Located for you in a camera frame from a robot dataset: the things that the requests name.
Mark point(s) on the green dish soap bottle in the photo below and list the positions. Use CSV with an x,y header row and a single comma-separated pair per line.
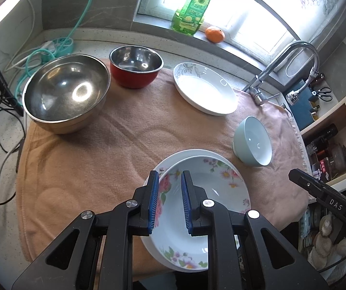
x,y
191,12

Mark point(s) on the red printed box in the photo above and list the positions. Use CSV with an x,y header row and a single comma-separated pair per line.
x,y
320,170

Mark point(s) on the light blue ceramic bowl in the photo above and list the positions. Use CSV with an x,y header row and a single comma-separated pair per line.
x,y
253,139

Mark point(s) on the white window frame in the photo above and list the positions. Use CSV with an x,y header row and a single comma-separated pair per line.
x,y
157,9

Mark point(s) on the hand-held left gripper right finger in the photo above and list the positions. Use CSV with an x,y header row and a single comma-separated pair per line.
x,y
186,205

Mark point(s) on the large steel bowl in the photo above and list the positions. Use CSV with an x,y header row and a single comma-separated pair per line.
x,y
67,96

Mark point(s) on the orange tangerine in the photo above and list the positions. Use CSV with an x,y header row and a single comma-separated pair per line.
x,y
214,34

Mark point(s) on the peach towel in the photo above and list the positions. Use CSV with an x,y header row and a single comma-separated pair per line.
x,y
115,157

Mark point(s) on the white leaf print plate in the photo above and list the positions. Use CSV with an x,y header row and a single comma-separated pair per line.
x,y
206,90

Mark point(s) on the chrome faucet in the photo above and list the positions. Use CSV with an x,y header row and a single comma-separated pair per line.
x,y
269,72

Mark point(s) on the round teal power strip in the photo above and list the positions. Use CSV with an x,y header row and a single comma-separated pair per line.
x,y
59,46

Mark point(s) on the person's right hand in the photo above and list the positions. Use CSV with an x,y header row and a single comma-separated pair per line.
x,y
323,241

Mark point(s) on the wooden shelf unit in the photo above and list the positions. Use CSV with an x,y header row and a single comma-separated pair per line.
x,y
342,108

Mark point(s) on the red steel bowl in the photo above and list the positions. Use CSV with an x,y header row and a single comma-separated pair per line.
x,y
133,69

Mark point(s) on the flexible faucet sprayer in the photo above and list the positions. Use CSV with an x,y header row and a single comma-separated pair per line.
x,y
295,95

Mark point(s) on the black bottle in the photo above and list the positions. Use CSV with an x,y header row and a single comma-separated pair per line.
x,y
323,136

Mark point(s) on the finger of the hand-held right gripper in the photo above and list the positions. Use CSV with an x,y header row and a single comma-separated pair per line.
x,y
305,182

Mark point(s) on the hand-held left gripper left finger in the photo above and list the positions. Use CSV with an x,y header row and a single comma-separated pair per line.
x,y
153,205

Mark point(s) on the deep floral plate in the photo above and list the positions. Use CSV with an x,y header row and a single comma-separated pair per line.
x,y
218,187

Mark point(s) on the blue knife block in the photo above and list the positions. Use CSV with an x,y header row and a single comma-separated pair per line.
x,y
304,105

